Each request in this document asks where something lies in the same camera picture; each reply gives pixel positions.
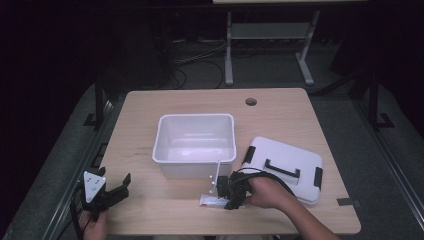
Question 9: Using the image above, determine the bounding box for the dark tape strip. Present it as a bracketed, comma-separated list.
[336, 197, 362, 207]

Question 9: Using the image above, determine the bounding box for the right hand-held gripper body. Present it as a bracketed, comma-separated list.
[208, 159, 255, 205]

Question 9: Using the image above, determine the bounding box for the person's left hand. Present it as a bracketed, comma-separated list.
[79, 209, 110, 240]

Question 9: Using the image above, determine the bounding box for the white plastic storage box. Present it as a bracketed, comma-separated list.
[151, 113, 238, 180]

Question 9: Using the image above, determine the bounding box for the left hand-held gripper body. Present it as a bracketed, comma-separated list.
[79, 170, 118, 223]

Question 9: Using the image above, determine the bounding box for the white ointment tube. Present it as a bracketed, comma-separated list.
[198, 194, 232, 209]

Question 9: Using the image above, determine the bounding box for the person's right hand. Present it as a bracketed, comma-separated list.
[244, 175, 295, 211]

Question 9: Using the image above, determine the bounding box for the grey metal table frame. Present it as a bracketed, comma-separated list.
[223, 9, 321, 87]

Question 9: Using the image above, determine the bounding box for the white box lid black handle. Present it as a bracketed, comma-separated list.
[241, 135, 325, 206]

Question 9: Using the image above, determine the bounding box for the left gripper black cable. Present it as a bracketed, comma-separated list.
[69, 184, 88, 240]

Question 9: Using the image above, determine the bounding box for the bundle of floor cables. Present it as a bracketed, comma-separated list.
[170, 37, 228, 90]

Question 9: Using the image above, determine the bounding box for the aluminium floor rail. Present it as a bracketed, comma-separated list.
[39, 99, 118, 240]
[353, 99, 424, 232]

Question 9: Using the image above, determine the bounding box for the black metal stand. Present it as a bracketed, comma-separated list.
[365, 64, 396, 132]
[82, 71, 113, 130]

